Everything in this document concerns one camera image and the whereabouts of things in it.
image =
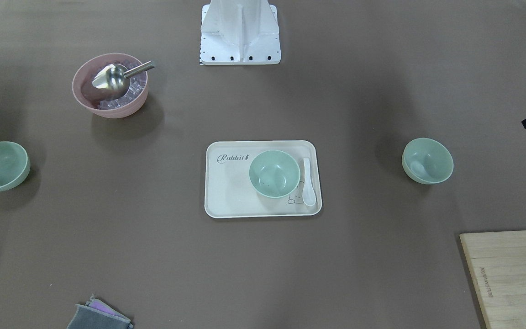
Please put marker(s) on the wooden cutting board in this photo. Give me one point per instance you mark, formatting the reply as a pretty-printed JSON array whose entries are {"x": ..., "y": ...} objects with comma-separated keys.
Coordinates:
[{"x": 497, "y": 267}]

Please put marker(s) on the white ceramic spoon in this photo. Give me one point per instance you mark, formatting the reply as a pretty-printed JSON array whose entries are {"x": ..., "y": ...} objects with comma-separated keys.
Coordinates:
[{"x": 308, "y": 194}]

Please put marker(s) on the green bowl on tray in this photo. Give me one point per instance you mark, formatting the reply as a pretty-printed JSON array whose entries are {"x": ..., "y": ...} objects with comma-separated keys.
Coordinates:
[{"x": 274, "y": 173}]

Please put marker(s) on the cream rabbit serving tray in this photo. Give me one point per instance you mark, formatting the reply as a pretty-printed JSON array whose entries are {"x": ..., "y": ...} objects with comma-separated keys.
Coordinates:
[{"x": 229, "y": 193}]

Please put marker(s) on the metal ice scoop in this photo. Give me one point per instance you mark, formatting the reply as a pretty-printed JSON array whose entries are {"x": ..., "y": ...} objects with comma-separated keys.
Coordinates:
[{"x": 113, "y": 81}]

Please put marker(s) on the pink bowl with ice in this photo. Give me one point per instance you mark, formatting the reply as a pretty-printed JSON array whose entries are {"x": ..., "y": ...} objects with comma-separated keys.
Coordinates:
[{"x": 122, "y": 107}]

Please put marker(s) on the grey folded cloth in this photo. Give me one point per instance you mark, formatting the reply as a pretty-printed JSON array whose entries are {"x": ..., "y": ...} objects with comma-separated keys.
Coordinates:
[{"x": 97, "y": 314}]

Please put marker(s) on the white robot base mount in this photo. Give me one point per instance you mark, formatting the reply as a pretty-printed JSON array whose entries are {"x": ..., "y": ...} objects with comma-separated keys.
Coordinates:
[{"x": 239, "y": 32}]

